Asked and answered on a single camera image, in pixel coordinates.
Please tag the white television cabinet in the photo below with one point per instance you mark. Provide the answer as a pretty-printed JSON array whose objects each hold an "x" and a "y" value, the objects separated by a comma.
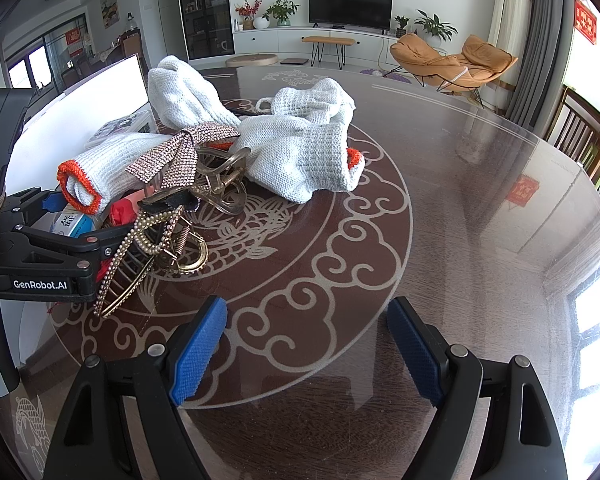
[{"x": 280, "y": 40}]

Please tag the green potted plant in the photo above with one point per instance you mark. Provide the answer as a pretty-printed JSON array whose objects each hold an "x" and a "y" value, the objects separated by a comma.
[{"x": 280, "y": 10}]

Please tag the orange lounge chair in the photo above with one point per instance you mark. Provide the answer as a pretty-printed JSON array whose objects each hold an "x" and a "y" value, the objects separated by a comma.
[
  {"x": 485, "y": 57},
  {"x": 420, "y": 57}
]

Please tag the red window poster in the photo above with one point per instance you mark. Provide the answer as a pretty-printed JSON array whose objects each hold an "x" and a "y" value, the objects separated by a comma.
[{"x": 585, "y": 20}]

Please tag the red snack packet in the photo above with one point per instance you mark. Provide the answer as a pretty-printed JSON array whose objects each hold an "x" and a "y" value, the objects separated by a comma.
[{"x": 122, "y": 212}]

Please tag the round floor cushion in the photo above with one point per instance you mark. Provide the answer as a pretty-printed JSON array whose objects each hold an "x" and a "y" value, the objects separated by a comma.
[{"x": 252, "y": 60}]

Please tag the red flower arrangement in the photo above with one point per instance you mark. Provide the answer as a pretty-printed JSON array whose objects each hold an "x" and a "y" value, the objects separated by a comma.
[{"x": 247, "y": 10}]

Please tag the red door poster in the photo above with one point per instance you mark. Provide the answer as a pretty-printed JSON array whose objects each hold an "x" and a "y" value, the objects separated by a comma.
[{"x": 75, "y": 41}]

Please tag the large leafy potted plant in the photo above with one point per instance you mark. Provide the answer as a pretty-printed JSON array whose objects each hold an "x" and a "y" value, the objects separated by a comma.
[{"x": 435, "y": 25}]

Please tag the black glass display cabinet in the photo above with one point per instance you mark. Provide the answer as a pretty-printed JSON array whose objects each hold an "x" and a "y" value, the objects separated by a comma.
[{"x": 202, "y": 10}]

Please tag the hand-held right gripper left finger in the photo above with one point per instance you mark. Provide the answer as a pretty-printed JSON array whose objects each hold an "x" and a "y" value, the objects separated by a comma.
[{"x": 200, "y": 355}]

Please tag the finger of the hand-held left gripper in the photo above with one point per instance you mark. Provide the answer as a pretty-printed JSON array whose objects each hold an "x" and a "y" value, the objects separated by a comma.
[
  {"x": 80, "y": 247},
  {"x": 54, "y": 202}
]

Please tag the wooden slatted chair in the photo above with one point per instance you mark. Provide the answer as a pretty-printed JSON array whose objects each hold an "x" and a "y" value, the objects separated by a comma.
[{"x": 580, "y": 130}]

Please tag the purple floor mat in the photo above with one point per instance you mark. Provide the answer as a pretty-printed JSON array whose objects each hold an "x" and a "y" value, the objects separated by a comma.
[{"x": 390, "y": 76}]

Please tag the cream patterned curtain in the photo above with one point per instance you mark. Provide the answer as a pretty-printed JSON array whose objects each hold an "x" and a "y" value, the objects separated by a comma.
[{"x": 510, "y": 10}]

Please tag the grey curtain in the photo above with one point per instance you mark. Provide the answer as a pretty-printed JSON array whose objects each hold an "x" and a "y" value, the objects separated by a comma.
[{"x": 540, "y": 50}]

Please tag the small blue white box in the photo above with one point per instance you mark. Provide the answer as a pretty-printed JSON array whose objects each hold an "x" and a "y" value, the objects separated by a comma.
[{"x": 72, "y": 222}]

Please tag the framed wall painting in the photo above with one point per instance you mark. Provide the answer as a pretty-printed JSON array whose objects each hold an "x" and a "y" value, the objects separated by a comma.
[{"x": 109, "y": 7}]

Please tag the dining table with chairs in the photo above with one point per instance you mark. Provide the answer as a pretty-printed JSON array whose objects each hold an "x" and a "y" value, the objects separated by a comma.
[{"x": 110, "y": 55}]

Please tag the wooden bench with metal legs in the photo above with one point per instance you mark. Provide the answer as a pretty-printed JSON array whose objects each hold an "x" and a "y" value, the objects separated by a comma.
[{"x": 327, "y": 39}]

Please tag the small potted plant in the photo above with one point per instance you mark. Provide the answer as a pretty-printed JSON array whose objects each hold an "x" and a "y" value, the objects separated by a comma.
[{"x": 401, "y": 24}]

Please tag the black flat television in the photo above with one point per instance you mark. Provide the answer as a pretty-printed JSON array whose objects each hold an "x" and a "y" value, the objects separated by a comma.
[{"x": 350, "y": 5}]

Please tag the round white vase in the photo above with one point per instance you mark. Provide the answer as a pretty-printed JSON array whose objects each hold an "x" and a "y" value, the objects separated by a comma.
[{"x": 260, "y": 23}]

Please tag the white knit glove orange cuff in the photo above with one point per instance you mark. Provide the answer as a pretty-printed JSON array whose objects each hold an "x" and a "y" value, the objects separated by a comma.
[
  {"x": 180, "y": 95},
  {"x": 110, "y": 160},
  {"x": 290, "y": 160}
]

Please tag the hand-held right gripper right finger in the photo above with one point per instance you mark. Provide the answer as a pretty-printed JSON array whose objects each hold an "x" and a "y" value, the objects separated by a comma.
[{"x": 415, "y": 355}]

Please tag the pearl hair claw clip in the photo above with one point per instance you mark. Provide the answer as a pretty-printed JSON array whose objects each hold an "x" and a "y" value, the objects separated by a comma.
[{"x": 187, "y": 264}]

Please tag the dark floor scale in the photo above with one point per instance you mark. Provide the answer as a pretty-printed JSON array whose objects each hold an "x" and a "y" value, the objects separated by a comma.
[{"x": 294, "y": 62}]

